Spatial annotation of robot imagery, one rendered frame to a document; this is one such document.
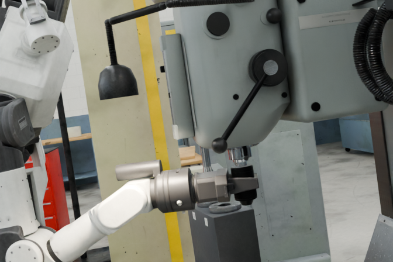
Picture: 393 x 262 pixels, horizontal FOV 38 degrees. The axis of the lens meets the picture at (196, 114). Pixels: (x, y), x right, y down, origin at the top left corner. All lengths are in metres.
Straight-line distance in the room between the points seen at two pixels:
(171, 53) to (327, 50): 0.30
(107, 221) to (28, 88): 0.36
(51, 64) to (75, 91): 8.77
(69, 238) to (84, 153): 8.95
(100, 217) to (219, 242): 0.45
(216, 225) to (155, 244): 1.46
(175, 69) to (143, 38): 1.75
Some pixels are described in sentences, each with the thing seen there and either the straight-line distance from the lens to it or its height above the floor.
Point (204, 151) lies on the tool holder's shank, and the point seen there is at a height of 1.25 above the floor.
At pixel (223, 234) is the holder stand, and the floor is 1.04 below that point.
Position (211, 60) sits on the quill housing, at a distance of 1.08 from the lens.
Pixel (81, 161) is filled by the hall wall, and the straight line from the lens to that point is 10.20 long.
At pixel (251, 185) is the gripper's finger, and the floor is 1.23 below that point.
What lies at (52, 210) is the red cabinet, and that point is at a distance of 5.71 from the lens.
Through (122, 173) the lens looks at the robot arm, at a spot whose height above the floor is 1.28.
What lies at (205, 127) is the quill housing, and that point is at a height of 1.36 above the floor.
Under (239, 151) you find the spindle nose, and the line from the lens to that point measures 1.16.
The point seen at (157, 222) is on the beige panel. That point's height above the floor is 0.78.
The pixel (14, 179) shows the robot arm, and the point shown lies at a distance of 1.27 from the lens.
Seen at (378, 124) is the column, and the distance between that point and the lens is 1.42.
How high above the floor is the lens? 1.44
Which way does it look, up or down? 3 degrees down
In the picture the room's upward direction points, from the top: 8 degrees counter-clockwise
